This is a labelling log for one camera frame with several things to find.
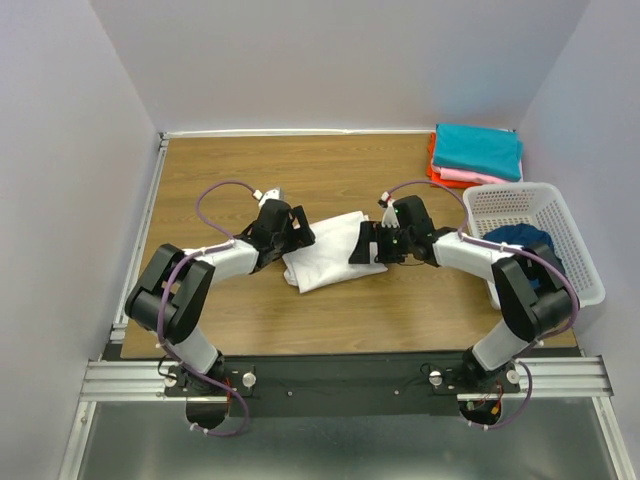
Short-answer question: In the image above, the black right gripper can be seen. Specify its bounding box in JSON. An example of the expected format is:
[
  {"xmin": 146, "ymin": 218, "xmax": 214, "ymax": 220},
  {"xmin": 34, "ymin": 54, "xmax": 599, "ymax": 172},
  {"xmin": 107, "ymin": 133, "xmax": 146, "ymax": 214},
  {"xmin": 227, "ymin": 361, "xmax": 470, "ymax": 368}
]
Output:
[{"xmin": 347, "ymin": 220, "xmax": 413, "ymax": 263}]

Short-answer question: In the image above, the white t shirt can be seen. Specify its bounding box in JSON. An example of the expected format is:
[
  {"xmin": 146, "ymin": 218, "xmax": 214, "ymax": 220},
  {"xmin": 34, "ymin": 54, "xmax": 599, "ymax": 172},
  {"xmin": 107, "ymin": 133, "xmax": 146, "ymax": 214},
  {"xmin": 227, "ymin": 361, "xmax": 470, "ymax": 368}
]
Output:
[{"xmin": 282, "ymin": 211, "xmax": 388, "ymax": 294}]

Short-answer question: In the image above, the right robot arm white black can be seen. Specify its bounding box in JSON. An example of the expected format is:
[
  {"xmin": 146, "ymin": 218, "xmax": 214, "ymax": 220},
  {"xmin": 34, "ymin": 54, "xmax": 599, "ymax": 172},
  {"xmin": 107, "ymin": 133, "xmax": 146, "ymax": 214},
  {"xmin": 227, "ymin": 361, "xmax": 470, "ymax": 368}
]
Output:
[{"xmin": 349, "ymin": 195, "xmax": 580, "ymax": 392}]

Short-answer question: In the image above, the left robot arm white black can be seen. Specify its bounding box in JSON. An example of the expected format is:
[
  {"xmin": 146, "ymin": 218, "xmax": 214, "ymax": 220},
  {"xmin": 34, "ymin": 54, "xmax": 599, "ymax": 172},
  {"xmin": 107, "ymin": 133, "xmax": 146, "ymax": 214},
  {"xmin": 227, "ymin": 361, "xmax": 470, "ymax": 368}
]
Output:
[{"xmin": 124, "ymin": 199, "xmax": 315, "ymax": 395}]

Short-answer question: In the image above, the orange folded t shirt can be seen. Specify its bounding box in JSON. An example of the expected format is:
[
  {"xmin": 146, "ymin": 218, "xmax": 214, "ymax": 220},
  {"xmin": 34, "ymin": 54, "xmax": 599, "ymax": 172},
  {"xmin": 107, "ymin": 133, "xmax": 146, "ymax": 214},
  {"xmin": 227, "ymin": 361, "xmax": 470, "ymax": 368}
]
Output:
[{"xmin": 425, "ymin": 131, "xmax": 481, "ymax": 190}]

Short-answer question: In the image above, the pink folded t shirt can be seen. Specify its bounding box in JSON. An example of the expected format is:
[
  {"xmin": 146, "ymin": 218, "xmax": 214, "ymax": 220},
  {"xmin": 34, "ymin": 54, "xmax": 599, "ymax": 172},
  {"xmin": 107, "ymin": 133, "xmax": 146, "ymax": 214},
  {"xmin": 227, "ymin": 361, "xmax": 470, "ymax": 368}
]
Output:
[{"xmin": 429, "ymin": 165, "xmax": 510, "ymax": 185}]

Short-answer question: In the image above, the white plastic laundry basket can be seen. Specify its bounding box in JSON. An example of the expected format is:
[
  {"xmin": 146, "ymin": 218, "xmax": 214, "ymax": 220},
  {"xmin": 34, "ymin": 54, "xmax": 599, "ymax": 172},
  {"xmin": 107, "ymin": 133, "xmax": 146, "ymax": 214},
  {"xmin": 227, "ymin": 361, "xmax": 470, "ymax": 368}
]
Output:
[{"xmin": 463, "ymin": 182, "xmax": 605, "ymax": 307}]

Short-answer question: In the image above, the teal folded t shirt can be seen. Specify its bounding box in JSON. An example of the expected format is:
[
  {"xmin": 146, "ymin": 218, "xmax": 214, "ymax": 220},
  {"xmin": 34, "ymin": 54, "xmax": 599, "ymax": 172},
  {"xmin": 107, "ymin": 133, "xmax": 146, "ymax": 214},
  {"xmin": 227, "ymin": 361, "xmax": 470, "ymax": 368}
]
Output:
[{"xmin": 432, "ymin": 123, "xmax": 523, "ymax": 182}]

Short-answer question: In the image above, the dark blue t shirt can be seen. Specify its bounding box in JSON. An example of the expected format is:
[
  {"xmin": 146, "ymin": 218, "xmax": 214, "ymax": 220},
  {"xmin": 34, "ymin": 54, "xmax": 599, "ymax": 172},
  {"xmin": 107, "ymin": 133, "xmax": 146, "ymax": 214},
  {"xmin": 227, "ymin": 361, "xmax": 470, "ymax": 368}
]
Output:
[{"xmin": 481, "ymin": 223, "xmax": 569, "ymax": 295}]

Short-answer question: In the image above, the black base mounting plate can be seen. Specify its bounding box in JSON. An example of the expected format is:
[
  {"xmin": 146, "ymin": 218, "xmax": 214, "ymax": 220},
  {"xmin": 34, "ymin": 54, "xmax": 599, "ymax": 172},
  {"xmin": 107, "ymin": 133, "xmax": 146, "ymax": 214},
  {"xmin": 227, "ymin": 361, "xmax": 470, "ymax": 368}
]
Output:
[{"xmin": 164, "ymin": 351, "xmax": 526, "ymax": 420}]

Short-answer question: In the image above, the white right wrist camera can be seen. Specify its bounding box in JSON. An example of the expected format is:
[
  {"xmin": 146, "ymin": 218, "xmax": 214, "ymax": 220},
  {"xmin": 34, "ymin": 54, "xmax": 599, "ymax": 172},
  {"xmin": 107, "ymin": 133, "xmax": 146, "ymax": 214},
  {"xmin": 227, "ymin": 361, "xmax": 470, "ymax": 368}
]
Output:
[{"xmin": 379, "ymin": 191, "xmax": 400, "ymax": 228}]

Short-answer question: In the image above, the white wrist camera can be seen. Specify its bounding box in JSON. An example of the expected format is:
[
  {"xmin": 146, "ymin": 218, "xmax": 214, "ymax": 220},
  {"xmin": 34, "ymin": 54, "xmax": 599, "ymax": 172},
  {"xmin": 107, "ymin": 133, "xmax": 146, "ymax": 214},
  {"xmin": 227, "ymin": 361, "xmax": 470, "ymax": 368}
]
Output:
[
  {"xmin": 379, "ymin": 191, "xmax": 400, "ymax": 228},
  {"xmin": 252, "ymin": 187, "xmax": 284, "ymax": 208}
]

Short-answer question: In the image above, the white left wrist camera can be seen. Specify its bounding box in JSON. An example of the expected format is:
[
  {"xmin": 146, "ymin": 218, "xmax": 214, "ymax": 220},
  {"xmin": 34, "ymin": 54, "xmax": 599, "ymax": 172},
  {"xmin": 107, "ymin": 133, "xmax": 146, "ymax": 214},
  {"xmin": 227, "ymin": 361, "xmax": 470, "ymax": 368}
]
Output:
[{"xmin": 252, "ymin": 187, "xmax": 284, "ymax": 208}]

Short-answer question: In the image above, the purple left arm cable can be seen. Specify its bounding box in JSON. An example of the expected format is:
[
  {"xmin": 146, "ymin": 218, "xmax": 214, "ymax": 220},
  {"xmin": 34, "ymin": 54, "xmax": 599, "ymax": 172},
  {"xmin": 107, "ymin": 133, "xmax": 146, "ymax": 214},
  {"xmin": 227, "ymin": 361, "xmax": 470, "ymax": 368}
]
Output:
[{"xmin": 157, "ymin": 180, "xmax": 259, "ymax": 381}]

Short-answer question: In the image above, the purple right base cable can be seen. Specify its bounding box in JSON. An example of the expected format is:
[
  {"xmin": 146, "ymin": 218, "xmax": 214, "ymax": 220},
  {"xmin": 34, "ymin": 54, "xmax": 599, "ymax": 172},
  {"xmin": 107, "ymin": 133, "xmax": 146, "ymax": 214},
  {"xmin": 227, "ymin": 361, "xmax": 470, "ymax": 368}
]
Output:
[{"xmin": 467, "ymin": 359, "xmax": 534, "ymax": 432}]

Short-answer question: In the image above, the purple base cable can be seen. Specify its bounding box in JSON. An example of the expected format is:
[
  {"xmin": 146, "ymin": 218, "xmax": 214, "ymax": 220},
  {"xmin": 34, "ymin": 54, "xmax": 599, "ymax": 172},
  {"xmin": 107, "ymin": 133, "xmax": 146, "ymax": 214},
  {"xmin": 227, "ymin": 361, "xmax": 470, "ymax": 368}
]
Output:
[
  {"xmin": 467, "ymin": 359, "xmax": 534, "ymax": 432},
  {"xmin": 188, "ymin": 379, "xmax": 251, "ymax": 439}
]

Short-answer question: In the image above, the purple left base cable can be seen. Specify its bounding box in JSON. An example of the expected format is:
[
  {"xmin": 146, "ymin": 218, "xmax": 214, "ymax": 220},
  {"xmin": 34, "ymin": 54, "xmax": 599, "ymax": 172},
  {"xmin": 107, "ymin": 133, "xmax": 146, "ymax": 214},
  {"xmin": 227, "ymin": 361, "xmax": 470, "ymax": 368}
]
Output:
[{"xmin": 188, "ymin": 379, "xmax": 251, "ymax": 439}]

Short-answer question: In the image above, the aluminium frame rail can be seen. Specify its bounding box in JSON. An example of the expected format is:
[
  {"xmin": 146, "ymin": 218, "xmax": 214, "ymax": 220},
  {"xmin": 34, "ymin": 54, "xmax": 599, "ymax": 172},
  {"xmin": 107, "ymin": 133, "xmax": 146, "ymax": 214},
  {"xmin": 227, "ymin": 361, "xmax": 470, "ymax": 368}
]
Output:
[{"xmin": 57, "ymin": 132, "xmax": 169, "ymax": 479}]

